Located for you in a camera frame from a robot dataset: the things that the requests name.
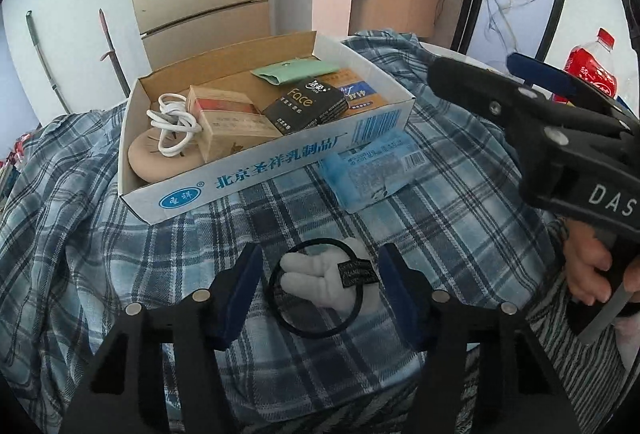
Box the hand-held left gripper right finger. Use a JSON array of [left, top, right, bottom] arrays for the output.
[[377, 243, 583, 434]]

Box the orange and blue small box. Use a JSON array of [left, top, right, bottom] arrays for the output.
[[320, 69, 388, 111]]

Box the person's right hand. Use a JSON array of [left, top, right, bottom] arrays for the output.
[[564, 226, 615, 307]]

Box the black tissue packet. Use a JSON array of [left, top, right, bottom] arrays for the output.
[[262, 76, 349, 133]]

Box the blue plaid cloth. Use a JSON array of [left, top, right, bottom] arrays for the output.
[[0, 29, 576, 434]]

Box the beige bathroom vanity cabinet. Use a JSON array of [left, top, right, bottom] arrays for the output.
[[348, 0, 445, 40]]

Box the white cable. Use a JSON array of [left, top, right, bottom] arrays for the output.
[[146, 93, 203, 158]]

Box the round beige perforated disc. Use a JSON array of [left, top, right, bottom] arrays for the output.
[[127, 126, 206, 182]]

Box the grey mop handle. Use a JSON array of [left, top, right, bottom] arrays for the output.
[[26, 11, 71, 114]]

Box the black hair tie white plush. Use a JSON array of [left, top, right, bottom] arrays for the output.
[[268, 238, 377, 340]]

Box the grey striped fabric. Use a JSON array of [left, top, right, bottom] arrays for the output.
[[280, 284, 640, 434]]

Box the red soda bottle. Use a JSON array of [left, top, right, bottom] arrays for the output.
[[565, 28, 621, 102]]

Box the red and beige small box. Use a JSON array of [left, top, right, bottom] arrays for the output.
[[187, 85, 283, 163]]

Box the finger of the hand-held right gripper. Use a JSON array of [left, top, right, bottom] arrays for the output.
[[506, 52, 640, 135], [427, 57, 626, 150]]

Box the white cardboard box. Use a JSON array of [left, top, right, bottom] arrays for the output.
[[118, 30, 416, 226]]

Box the pile of red bags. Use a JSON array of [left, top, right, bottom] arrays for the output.
[[0, 134, 26, 195]]

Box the green snap pouch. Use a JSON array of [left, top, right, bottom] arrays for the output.
[[250, 55, 338, 86]]

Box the blue wet wipes packet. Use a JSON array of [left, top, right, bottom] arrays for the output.
[[318, 132, 430, 214]]

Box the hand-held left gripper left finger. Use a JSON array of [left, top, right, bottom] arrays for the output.
[[75, 243, 264, 434]]

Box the red broom handle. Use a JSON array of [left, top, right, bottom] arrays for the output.
[[98, 9, 131, 97]]

